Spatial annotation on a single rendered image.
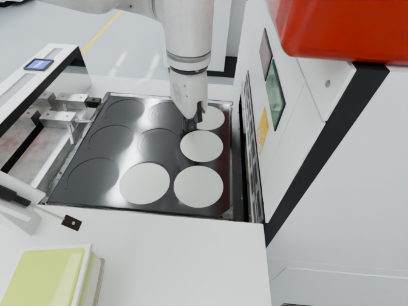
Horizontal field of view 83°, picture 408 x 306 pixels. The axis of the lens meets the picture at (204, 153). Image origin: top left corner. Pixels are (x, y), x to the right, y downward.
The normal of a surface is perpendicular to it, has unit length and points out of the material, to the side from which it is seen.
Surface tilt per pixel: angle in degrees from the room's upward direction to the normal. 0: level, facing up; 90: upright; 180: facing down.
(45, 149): 0
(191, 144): 1
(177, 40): 90
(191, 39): 90
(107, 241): 0
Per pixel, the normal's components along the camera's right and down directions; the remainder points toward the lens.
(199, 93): 0.57, 0.57
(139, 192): 0.04, -0.67
